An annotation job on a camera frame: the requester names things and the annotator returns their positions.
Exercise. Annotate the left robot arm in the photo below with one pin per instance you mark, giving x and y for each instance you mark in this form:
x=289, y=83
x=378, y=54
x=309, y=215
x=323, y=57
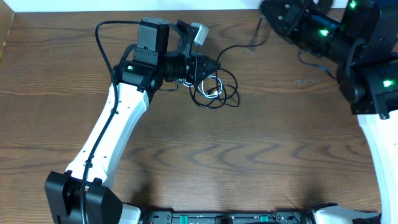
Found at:
x=163, y=53

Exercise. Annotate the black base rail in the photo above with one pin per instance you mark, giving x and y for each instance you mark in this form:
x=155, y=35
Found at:
x=282, y=216

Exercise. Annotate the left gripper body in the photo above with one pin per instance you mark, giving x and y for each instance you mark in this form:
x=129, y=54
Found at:
x=176, y=67

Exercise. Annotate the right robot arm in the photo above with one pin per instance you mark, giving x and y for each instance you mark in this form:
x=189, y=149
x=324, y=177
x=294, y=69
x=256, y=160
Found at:
x=362, y=45

